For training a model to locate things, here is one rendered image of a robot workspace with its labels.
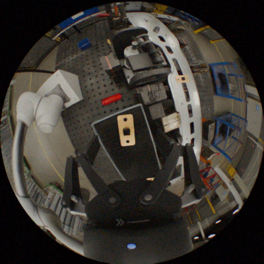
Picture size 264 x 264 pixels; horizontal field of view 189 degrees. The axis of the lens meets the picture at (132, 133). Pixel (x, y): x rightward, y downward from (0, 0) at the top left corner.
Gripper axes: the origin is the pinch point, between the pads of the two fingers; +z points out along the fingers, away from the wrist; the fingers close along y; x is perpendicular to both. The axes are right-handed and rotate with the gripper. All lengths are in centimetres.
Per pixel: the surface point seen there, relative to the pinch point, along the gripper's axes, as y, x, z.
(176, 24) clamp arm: 33, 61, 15
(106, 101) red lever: -4.2, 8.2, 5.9
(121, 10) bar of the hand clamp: 2, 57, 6
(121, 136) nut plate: -1.5, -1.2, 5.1
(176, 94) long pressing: 23.9, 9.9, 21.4
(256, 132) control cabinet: 826, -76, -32
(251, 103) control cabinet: 800, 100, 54
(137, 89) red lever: 4.4, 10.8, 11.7
